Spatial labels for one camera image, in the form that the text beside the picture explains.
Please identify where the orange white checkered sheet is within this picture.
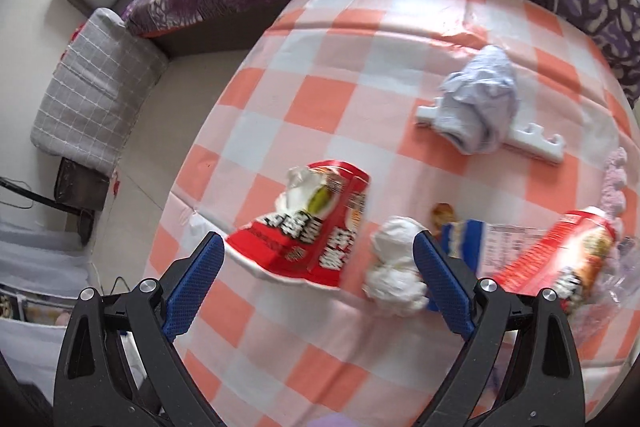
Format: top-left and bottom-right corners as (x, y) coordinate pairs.
(145, 0), (640, 427)

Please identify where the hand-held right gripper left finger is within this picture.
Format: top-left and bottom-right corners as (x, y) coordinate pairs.
(54, 231), (226, 427)

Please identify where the blue white snack wrapper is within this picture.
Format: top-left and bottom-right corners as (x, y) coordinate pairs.
(431, 203), (546, 313)

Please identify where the red snack bag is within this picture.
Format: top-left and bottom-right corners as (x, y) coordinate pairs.
(492, 206), (618, 313)
(224, 161), (372, 290)

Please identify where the pale paper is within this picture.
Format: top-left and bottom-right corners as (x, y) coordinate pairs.
(434, 45), (518, 155)

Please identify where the pink fuzzy hook strip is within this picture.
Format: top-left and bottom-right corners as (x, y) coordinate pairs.
(602, 147), (630, 228)

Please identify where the white tissue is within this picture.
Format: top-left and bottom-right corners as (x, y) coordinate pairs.
(364, 216), (431, 317)

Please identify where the grey grid cushion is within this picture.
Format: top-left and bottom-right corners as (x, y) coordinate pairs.
(30, 7), (168, 172)

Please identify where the white foam hook strip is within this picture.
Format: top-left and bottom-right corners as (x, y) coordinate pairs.
(415, 104), (566, 166)

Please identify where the clear plastic wrapper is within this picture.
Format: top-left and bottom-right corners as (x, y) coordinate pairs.
(570, 227), (640, 358)

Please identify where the dark stool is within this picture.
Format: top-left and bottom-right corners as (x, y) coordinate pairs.
(54, 157), (110, 214)

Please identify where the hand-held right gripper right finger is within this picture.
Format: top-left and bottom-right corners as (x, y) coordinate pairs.
(412, 229), (587, 427)

